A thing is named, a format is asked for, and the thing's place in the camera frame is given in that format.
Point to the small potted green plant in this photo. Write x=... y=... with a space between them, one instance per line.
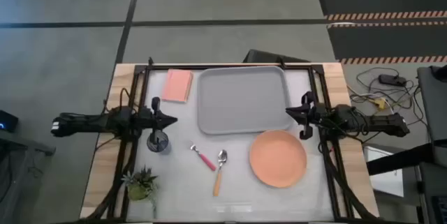
x=139 y=187

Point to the grey side cabinet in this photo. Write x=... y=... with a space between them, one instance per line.
x=434 y=112

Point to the black device with blue light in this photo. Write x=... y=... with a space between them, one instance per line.
x=7 y=121

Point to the black hazard-striped floor mat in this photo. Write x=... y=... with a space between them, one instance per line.
x=384 y=40
x=384 y=0

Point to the orange round plate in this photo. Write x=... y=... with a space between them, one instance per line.
x=277 y=159

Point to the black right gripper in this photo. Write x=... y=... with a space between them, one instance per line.
x=316 y=116

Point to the pink folded napkin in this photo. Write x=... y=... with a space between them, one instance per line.
x=177 y=86

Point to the black flat beam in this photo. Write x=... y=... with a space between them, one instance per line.
x=398 y=159

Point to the black power adapter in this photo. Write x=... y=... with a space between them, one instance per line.
x=392 y=79

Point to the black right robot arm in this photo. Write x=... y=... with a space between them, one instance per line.
x=384 y=124

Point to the white box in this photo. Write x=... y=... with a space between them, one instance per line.
x=386 y=182

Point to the white table mat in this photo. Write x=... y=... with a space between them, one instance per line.
x=181 y=189

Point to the black chair back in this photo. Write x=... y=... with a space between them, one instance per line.
x=265 y=57

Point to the grey plastic tray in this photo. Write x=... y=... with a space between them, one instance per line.
x=244 y=98

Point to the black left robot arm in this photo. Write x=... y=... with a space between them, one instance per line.
x=87 y=123

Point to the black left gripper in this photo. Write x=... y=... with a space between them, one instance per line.
x=148 y=120

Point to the black metal table frame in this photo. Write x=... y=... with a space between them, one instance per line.
x=167 y=67

